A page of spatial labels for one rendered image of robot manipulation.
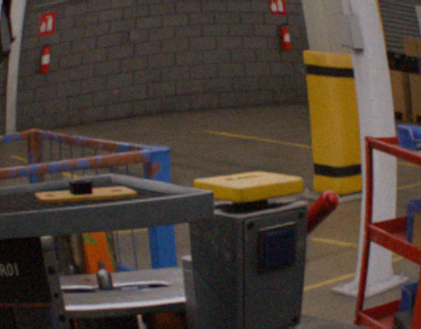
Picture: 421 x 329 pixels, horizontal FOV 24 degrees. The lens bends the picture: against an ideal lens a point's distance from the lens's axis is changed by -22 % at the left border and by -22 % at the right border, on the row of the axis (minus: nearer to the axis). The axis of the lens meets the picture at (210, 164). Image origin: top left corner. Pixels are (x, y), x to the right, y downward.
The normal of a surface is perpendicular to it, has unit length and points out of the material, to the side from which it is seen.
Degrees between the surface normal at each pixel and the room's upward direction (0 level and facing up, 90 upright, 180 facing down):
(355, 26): 90
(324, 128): 90
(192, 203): 90
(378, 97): 90
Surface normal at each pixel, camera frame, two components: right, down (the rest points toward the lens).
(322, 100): -0.87, 0.10
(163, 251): 0.49, 0.08
